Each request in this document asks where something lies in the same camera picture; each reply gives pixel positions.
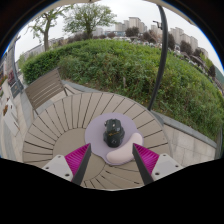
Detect lilac mouse pad with wrist rest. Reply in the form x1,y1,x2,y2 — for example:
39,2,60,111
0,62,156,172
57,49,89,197
84,112,145,166

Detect white planter box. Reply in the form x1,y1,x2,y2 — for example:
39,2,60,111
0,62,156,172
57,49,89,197
1,98,22,136

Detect beige parasol canopy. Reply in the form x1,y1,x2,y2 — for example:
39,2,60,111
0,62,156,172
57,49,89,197
56,0,198,26

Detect black computer mouse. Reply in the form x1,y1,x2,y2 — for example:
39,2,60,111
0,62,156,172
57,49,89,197
102,118,126,149

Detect round leafy tree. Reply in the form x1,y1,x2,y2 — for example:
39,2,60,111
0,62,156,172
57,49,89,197
63,2,118,40

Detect green hedge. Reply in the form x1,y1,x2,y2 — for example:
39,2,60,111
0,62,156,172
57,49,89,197
20,39,224,142

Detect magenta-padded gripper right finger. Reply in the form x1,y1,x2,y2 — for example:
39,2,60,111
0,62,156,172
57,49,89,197
132,143,184,186

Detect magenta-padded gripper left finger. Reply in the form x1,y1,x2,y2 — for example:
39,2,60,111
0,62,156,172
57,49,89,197
42,143,93,186

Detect bare-trunked leaning tree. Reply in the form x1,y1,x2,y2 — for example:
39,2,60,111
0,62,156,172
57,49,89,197
28,4,68,53

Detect tall grey sign pillar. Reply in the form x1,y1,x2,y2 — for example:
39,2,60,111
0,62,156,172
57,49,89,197
7,35,25,98

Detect grey slatted outdoor chair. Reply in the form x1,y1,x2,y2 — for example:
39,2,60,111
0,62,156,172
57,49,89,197
24,67,76,115

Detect distant apartment buildings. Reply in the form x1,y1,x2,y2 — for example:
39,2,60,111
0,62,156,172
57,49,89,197
114,16,210,62

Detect dark curved parasol pole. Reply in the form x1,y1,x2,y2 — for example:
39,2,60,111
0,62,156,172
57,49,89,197
146,4,169,111

